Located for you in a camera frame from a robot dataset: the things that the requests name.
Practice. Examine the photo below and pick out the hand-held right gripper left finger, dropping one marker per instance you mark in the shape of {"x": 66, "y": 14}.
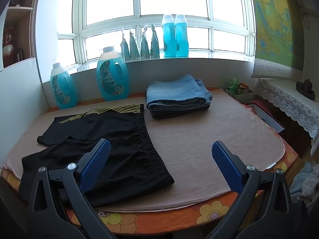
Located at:
{"x": 96, "y": 165}

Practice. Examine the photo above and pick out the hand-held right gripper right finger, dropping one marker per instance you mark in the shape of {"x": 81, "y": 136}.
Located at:
{"x": 224, "y": 165}

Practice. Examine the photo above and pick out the black pants with yellow stripes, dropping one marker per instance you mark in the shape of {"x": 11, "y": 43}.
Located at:
{"x": 124, "y": 139}

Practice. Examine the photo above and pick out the folded dark grey pants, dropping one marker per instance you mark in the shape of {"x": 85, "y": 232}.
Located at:
{"x": 174, "y": 113}

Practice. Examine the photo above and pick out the beige towel mat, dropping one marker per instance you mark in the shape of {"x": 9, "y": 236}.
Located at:
{"x": 199, "y": 142}

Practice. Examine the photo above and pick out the white open box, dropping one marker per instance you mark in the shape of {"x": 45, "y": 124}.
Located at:
{"x": 243, "y": 97}

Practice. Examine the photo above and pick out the orange floral table cover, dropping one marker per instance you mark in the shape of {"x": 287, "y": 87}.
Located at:
{"x": 174, "y": 219}

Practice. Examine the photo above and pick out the round tin can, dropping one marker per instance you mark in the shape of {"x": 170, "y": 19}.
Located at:
{"x": 242, "y": 89}

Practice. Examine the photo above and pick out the green carton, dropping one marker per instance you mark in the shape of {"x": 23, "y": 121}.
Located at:
{"x": 233, "y": 84}

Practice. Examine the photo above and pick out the pale clothes pile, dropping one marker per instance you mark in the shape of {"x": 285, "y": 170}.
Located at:
{"x": 305, "y": 181}

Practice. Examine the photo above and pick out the blue laundry detergent bottle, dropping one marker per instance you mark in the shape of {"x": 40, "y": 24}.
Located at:
{"x": 112, "y": 79}
{"x": 62, "y": 89}
{"x": 168, "y": 37}
{"x": 182, "y": 37}

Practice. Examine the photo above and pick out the folded blue jeans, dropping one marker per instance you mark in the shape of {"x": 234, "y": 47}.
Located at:
{"x": 174, "y": 90}

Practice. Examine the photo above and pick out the white lace cloth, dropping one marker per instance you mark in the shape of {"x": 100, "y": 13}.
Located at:
{"x": 286, "y": 99}

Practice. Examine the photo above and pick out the white side panel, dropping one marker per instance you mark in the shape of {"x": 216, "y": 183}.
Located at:
{"x": 20, "y": 104}

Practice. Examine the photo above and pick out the dark teapot ornament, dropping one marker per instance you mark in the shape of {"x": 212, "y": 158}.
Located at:
{"x": 306, "y": 88}

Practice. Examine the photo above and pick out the red and white ornament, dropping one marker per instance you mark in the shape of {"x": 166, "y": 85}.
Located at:
{"x": 8, "y": 47}

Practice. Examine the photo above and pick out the landscape painting wall hanging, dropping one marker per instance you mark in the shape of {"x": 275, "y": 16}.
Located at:
{"x": 274, "y": 29}

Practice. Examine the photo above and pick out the wooden wall shelf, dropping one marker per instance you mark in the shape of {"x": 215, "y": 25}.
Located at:
{"x": 21, "y": 34}

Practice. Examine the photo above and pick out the white window frame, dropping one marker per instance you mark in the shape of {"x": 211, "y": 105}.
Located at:
{"x": 136, "y": 17}

